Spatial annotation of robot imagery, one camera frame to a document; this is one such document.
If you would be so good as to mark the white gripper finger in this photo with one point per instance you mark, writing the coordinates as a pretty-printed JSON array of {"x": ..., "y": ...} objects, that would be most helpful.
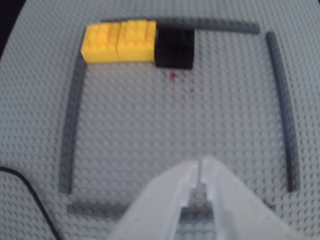
[
  {"x": 155, "y": 205},
  {"x": 232, "y": 207}
]

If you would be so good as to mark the black Lego cube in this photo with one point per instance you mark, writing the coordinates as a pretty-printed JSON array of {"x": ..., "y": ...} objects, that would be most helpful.
[{"x": 175, "y": 50}]

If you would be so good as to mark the grey Lego baseplate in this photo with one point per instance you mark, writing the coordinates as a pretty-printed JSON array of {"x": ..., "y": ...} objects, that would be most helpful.
[{"x": 162, "y": 125}]

